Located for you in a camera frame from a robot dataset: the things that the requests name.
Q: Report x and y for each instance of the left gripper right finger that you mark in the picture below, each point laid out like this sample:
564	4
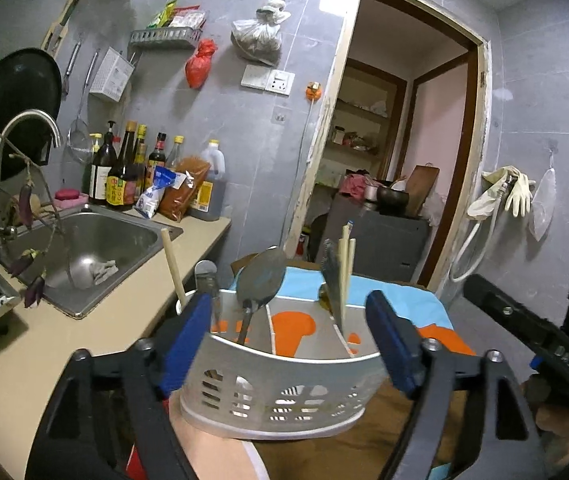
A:
498	439

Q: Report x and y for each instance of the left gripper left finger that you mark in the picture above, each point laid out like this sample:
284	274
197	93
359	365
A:
74	437

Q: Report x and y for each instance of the wooden chopstick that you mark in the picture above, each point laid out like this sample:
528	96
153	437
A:
351	249
343	266
174	268

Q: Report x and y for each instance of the silver spoon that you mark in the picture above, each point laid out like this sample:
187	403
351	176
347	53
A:
258	283

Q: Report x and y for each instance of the ornate silver fork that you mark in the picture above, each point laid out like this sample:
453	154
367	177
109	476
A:
331	272

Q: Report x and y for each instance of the person's right hand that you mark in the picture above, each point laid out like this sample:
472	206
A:
552	423

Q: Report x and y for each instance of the hanging clear bag right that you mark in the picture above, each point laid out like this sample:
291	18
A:
542	207

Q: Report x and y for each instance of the stainless steel sink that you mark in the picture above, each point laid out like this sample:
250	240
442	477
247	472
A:
96	249

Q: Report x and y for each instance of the white rubber gloves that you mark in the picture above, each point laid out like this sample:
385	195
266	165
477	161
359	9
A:
508	188

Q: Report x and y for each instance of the white plastic utensil caddy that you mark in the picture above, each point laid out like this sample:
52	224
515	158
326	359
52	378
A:
296	377

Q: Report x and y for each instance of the dark grey cabinet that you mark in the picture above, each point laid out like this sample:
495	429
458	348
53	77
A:
388	248

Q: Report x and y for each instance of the brown spice packet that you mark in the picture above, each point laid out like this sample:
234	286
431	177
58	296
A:
190	174

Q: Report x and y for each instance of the wooden cutting board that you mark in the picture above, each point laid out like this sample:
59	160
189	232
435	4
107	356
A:
418	187

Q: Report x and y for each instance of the large oil jug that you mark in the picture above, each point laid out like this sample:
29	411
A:
207	204

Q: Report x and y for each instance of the black bowl on cabinet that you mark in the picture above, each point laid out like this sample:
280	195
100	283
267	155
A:
392	202

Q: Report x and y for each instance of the dark soy sauce bottle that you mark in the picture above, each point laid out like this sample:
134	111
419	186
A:
102	163

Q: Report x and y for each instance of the red cap sauce bottle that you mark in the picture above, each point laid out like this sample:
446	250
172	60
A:
156	158

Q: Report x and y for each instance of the white hanging utensil holder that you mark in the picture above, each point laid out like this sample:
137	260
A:
112	77

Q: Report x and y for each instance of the black wok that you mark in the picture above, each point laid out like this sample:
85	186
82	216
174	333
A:
29	78

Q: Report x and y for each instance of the red plastic bag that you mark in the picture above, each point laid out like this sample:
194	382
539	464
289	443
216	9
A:
199	65

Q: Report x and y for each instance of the clear hanging plastic bag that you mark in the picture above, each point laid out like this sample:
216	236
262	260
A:
259	39

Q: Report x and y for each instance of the orange wall hook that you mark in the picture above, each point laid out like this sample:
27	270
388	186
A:
313	91

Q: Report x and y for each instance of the white wall switch socket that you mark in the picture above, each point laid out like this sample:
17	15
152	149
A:
267	79

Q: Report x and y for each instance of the grey wall shelf rack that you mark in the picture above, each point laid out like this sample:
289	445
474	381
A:
165	38

